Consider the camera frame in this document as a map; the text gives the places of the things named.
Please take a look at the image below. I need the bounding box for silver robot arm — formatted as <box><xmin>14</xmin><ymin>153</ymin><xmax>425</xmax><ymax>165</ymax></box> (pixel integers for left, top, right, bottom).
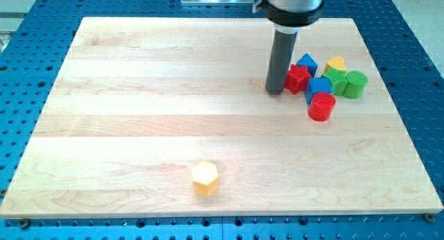
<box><xmin>253</xmin><ymin>0</ymin><xmax>324</xmax><ymax>35</ymax></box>

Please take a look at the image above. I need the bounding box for red star block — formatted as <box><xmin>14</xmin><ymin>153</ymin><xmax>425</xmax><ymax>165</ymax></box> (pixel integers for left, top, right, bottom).
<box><xmin>284</xmin><ymin>65</ymin><xmax>312</xmax><ymax>94</ymax></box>

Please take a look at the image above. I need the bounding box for blue cube block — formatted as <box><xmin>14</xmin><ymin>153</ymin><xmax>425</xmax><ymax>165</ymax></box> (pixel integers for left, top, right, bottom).
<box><xmin>305</xmin><ymin>78</ymin><xmax>332</xmax><ymax>105</ymax></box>

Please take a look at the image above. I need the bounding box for red cylinder block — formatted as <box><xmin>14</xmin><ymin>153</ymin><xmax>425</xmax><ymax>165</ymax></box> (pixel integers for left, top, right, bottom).
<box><xmin>308</xmin><ymin>92</ymin><xmax>336</xmax><ymax>122</ymax></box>

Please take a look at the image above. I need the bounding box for green star block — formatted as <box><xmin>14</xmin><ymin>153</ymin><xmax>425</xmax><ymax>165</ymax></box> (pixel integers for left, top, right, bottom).
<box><xmin>321</xmin><ymin>67</ymin><xmax>348</xmax><ymax>96</ymax></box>

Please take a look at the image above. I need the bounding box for yellow heart block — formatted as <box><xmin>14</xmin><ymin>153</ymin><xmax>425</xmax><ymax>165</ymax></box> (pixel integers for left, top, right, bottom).
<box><xmin>324</xmin><ymin>56</ymin><xmax>346</xmax><ymax>73</ymax></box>

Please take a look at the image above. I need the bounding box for yellow hexagon block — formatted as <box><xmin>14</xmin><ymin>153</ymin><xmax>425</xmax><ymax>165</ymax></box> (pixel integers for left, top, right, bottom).
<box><xmin>191</xmin><ymin>161</ymin><xmax>219</xmax><ymax>196</ymax></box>

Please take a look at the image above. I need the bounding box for light wooden board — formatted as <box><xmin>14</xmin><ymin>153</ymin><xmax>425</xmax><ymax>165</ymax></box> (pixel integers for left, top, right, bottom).
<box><xmin>1</xmin><ymin>17</ymin><xmax>443</xmax><ymax>219</ymax></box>

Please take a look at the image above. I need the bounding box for blue triangle block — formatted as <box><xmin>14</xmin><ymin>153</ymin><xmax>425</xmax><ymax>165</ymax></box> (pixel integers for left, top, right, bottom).
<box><xmin>296</xmin><ymin>53</ymin><xmax>318</xmax><ymax>77</ymax></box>

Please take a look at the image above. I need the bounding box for green cylinder block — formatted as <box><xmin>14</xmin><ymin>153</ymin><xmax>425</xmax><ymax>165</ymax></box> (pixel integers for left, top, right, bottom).
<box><xmin>343</xmin><ymin>71</ymin><xmax>368</xmax><ymax>99</ymax></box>

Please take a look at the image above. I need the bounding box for blue perforated table plate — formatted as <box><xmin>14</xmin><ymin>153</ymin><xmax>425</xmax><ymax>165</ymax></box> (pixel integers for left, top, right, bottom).
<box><xmin>1</xmin><ymin>0</ymin><xmax>443</xmax><ymax>239</ymax></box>

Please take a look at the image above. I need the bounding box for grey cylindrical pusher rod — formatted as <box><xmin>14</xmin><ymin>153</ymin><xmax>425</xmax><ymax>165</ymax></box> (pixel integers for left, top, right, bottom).
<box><xmin>265</xmin><ymin>30</ymin><xmax>297</xmax><ymax>95</ymax></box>

